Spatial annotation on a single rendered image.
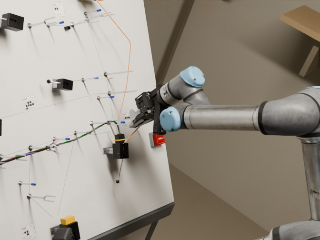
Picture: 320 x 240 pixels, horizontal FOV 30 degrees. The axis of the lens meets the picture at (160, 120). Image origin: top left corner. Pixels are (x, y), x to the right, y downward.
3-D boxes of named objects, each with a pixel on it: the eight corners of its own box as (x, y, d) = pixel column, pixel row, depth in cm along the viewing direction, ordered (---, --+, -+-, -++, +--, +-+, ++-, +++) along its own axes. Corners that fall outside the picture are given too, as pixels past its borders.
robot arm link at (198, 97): (187, 134, 193) (171, 104, 195) (207, 125, 202) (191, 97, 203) (204, 123, 188) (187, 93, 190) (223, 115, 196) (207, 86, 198)
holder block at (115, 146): (113, 158, 216) (120, 159, 213) (112, 143, 216) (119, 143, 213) (121, 158, 219) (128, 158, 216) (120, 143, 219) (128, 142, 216)
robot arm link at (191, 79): (197, 88, 191) (185, 65, 192) (175, 104, 198) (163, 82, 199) (211, 84, 197) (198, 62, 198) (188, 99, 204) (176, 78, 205)
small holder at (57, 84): (38, 75, 200) (52, 73, 195) (60, 80, 206) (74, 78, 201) (37, 88, 199) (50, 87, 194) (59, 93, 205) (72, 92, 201)
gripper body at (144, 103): (147, 99, 216) (169, 83, 208) (155, 121, 213) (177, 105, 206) (132, 99, 210) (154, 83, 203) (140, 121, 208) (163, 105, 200)
